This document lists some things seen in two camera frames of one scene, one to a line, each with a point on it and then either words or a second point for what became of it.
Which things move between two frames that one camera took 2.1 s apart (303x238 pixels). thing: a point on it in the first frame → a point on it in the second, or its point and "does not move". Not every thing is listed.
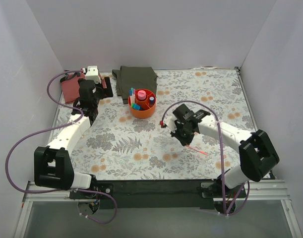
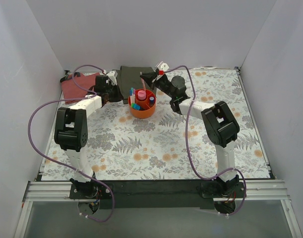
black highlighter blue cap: x=136 y=106 does not move
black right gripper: x=182 y=134 → x=154 y=78
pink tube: x=142 y=94 does not move
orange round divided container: x=142 y=102 does not move
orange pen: x=202 y=151 → x=143 y=82
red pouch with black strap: x=70 y=87 does not move
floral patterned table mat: x=116 y=146 does not move
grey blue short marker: x=151 y=101 does not move
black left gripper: x=107 y=87 → x=115 y=90
